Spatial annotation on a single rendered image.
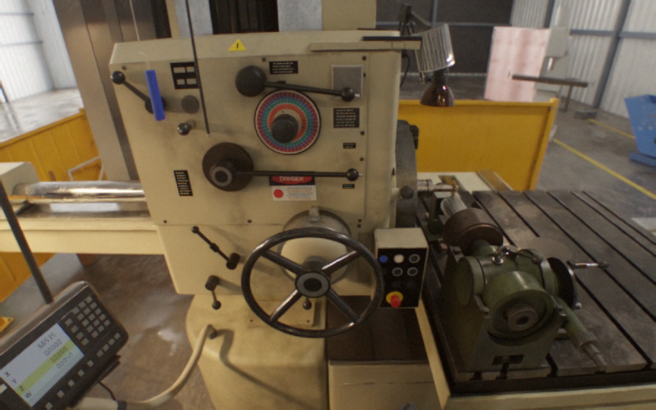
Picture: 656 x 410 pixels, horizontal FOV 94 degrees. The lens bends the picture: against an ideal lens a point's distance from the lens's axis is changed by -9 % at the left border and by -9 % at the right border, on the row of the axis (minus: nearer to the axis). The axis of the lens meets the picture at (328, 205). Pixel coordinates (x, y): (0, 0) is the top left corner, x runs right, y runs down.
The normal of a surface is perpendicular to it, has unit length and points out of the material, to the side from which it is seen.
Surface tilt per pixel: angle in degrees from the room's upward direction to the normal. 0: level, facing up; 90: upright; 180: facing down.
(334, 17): 90
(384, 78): 90
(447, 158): 90
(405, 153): 40
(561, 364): 0
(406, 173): 54
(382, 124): 90
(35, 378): 70
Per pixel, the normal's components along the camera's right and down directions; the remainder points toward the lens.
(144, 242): -0.02, 0.48
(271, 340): -0.02, -0.88
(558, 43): -0.60, 0.39
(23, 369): 0.90, -0.18
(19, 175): 1.00, -0.01
